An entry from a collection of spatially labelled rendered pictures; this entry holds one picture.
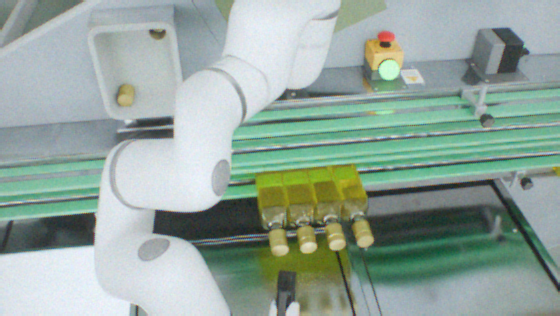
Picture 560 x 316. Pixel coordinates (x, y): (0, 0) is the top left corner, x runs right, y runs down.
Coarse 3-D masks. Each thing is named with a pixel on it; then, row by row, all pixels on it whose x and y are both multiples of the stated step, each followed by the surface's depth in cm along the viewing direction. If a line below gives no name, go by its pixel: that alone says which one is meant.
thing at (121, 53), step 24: (120, 24) 101; (144, 24) 101; (168, 24) 102; (96, 48) 103; (120, 48) 111; (144, 48) 112; (168, 48) 112; (96, 72) 106; (120, 72) 115; (144, 72) 115; (168, 72) 116; (144, 96) 118; (168, 96) 119
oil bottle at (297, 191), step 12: (300, 168) 115; (288, 180) 112; (300, 180) 112; (288, 192) 109; (300, 192) 109; (288, 204) 107; (300, 204) 107; (312, 204) 107; (288, 216) 108; (300, 216) 106; (312, 216) 107
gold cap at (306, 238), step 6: (300, 228) 104; (306, 228) 103; (312, 228) 104; (300, 234) 103; (306, 234) 102; (312, 234) 103; (300, 240) 102; (306, 240) 101; (312, 240) 101; (300, 246) 101; (306, 246) 101; (312, 246) 102; (306, 252) 103
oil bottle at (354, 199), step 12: (336, 168) 115; (348, 168) 115; (336, 180) 113; (348, 180) 112; (360, 180) 112; (348, 192) 110; (360, 192) 110; (348, 204) 107; (360, 204) 107; (348, 216) 108
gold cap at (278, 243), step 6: (276, 228) 103; (270, 234) 103; (276, 234) 102; (282, 234) 102; (270, 240) 102; (276, 240) 101; (282, 240) 101; (270, 246) 102; (276, 246) 100; (282, 246) 100; (276, 252) 101; (282, 252) 101
